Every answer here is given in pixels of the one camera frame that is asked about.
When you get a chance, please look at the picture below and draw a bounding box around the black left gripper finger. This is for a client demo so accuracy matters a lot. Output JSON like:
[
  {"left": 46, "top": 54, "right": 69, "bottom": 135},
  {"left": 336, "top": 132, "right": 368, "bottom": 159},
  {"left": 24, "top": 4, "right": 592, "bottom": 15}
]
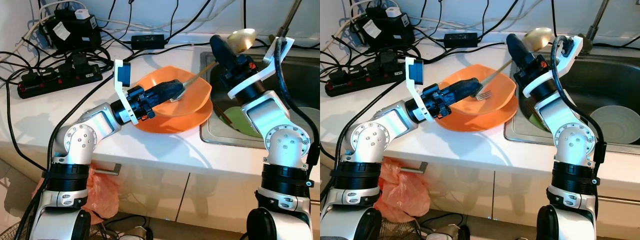
[
  {"left": 445, "top": 92, "right": 476, "bottom": 106},
  {"left": 149, "top": 94, "right": 180, "bottom": 107},
  {"left": 150, "top": 81, "right": 187, "bottom": 97},
  {"left": 447, "top": 79, "right": 484, "bottom": 95}
]

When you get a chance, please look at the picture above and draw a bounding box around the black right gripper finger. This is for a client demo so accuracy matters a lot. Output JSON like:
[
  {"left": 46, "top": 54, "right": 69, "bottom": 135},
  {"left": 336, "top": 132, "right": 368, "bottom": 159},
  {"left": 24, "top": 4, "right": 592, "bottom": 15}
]
[
  {"left": 506, "top": 32, "right": 540, "bottom": 63},
  {"left": 209, "top": 34, "right": 245, "bottom": 65}
]

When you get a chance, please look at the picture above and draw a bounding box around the orange bowl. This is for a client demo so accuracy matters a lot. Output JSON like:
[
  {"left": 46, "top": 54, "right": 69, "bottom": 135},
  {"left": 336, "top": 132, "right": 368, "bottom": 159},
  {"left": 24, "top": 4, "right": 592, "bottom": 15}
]
[
  {"left": 134, "top": 65, "right": 213, "bottom": 118},
  {"left": 439, "top": 63, "right": 517, "bottom": 116}
]

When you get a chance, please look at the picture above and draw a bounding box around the metal fork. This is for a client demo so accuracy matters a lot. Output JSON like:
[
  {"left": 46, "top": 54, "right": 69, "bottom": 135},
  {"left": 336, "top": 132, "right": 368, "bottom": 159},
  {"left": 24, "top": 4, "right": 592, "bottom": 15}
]
[
  {"left": 474, "top": 59, "right": 515, "bottom": 101},
  {"left": 170, "top": 59, "right": 221, "bottom": 103}
]

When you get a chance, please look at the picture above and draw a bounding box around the white kitchen cabinet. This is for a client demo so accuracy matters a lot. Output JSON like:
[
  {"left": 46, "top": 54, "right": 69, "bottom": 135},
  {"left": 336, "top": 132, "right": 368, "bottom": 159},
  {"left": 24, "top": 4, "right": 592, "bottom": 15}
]
[
  {"left": 320, "top": 145, "right": 640, "bottom": 238},
  {"left": 0, "top": 145, "right": 321, "bottom": 236}
]

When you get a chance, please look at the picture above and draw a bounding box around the small black power brick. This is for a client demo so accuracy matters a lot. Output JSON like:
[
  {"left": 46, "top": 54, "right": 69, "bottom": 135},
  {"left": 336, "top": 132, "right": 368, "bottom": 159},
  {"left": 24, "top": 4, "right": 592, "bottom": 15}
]
[
  {"left": 131, "top": 33, "right": 166, "bottom": 50},
  {"left": 444, "top": 32, "right": 478, "bottom": 48}
]

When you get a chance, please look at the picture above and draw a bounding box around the green plate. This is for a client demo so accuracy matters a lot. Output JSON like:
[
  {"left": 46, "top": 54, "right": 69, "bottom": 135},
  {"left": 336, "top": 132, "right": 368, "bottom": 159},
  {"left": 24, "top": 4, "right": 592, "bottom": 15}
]
[
  {"left": 215, "top": 102, "right": 263, "bottom": 138},
  {"left": 527, "top": 107, "right": 556, "bottom": 132}
]

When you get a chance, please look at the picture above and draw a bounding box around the metal faucet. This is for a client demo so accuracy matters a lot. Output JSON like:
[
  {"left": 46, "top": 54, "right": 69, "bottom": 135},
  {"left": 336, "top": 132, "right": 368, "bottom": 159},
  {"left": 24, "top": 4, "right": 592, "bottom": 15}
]
[
  {"left": 272, "top": 0, "right": 303, "bottom": 41},
  {"left": 582, "top": 0, "right": 611, "bottom": 53}
]

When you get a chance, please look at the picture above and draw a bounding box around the stainless steel sink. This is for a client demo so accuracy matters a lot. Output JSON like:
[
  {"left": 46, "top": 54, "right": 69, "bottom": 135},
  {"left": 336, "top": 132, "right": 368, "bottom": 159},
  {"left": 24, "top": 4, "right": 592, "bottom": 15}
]
[
  {"left": 504, "top": 50, "right": 640, "bottom": 156},
  {"left": 200, "top": 50, "right": 321, "bottom": 151}
]

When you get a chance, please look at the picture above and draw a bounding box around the black power strip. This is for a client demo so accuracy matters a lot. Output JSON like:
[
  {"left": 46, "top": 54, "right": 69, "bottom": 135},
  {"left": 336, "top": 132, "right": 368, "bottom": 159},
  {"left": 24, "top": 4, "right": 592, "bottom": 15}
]
[
  {"left": 324, "top": 62, "right": 408, "bottom": 97},
  {"left": 16, "top": 62, "right": 103, "bottom": 99}
]

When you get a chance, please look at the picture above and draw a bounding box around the white bowl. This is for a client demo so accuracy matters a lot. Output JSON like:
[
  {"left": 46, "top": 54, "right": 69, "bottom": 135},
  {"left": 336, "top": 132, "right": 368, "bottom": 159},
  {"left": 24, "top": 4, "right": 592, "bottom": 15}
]
[
  {"left": 300, "top": 106, "right": 321, "bottom": 132},
  {"left": 589, "top": 104, "right": 640, "bottom": 145}
]

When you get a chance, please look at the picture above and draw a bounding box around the black charger box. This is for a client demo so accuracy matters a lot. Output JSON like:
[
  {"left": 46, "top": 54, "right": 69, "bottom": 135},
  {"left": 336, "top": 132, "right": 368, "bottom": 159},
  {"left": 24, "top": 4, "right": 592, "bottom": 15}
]
[
  {"left": 42, "top": 7, "right": 101, "bottom": 51},
  {"left": 357, "top": 6, "right": 415, "bottom": 48}
]

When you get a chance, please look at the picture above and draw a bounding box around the red plastic bag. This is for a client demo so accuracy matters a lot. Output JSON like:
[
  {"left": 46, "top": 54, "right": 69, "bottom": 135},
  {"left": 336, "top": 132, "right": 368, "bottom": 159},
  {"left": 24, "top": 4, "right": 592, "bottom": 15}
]
[
  {"left": 35, "top": 165, "right": 108, "bottom": 226},
  {"left": 372, "top": 156, "right": 436, "bottom": 223}
]

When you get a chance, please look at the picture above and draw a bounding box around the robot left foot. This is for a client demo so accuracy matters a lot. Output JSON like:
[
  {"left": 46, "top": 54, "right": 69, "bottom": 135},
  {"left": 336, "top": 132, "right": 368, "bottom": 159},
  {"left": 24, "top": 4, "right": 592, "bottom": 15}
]
[
  {"left": 120, "top": 226, "right": 151, "bottom": 240},
  {"left": 432, "top": 224, "right": 471, "bottom": 240}
]

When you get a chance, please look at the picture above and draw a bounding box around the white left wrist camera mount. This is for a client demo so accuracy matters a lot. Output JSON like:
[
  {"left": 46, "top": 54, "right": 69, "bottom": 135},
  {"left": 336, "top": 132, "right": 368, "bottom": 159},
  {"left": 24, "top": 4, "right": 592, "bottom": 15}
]
[
  {"left": 113, "top": 59, "right": 140, "bottom": 125},
  {"left": 404, "top": 56, "right": 435, "bottom": 123}
]

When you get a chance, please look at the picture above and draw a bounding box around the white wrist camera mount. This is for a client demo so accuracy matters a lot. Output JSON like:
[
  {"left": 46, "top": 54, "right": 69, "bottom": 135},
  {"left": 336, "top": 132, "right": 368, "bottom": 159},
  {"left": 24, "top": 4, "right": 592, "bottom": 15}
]
[
  {"left": 404, "top": 56, "right": 435, "bottom": 123},
  {"left": 227, "top": 36, "right": 296, "bottom": 100},
  {"left": 522, "top": 35, "right": 585, "bottom": 98},
  {"left": 113, "top": 59, "right": 140, "bottom": 125}
]

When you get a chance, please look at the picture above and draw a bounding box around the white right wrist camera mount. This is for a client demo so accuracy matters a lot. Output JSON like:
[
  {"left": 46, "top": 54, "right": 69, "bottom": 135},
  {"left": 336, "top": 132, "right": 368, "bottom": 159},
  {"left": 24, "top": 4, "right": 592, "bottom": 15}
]
[
  {"left": 227, "top": 36, "right": 296, "bottom": 100},
  {"left": 522, "top": 35, "right": 585, "bottom": 98}
]

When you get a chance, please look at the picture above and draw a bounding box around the black left wrist camera cable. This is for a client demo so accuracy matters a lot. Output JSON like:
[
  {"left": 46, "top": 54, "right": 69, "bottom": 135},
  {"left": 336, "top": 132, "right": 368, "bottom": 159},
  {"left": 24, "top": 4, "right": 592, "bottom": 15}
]
[
  {"left": 17, "top": 75, "right": 118, "bottom": 240},
  {"left": 320, "top": 74, "right": 411, "bottom": 211}
]

